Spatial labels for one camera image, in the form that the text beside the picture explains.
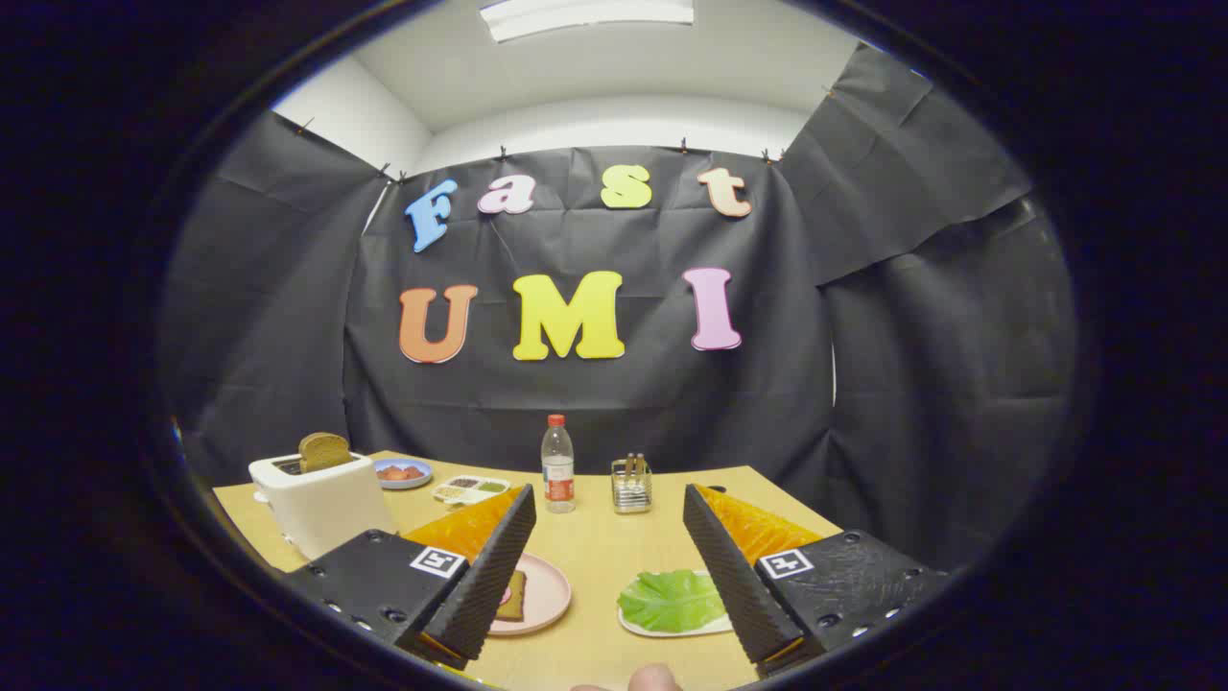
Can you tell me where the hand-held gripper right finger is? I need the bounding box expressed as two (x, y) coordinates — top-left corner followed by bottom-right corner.
(682, 483), (951, 678)

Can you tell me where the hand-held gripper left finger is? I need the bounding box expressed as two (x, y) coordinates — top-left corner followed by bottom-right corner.
(286, 484), (538, 671)

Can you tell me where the green lettuce leaf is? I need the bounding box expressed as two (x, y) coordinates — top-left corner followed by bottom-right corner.
(617, 569), (727, 634)

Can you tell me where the pink round plate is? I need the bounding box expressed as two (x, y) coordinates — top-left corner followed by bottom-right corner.
(487, 553), (573, 636)

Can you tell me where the white square plate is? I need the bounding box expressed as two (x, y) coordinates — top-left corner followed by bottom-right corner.
(617, 571), (735, 639)

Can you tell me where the white divided condiment tray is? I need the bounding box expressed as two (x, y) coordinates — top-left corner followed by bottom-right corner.
(431, 475), (512, 507)

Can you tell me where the small blue plate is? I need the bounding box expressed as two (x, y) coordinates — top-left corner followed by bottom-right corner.
(372, 458), (435, 490)

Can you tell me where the clear red-capped water bottle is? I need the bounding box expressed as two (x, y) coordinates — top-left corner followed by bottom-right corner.
(541, 414), (577, 514)

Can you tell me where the white toaster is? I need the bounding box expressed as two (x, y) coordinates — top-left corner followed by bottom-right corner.
(248, 451), (397, 561)

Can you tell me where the black backdrop cloth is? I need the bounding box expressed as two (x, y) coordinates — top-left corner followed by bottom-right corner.
(158, 43), (1080, 577)

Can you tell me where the ceiling light panel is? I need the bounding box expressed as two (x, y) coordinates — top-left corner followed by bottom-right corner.
(479, 0), (695, 43)

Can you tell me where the wire cutlery holder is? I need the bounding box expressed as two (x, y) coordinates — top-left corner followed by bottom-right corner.
(611, 453), (654, 514)

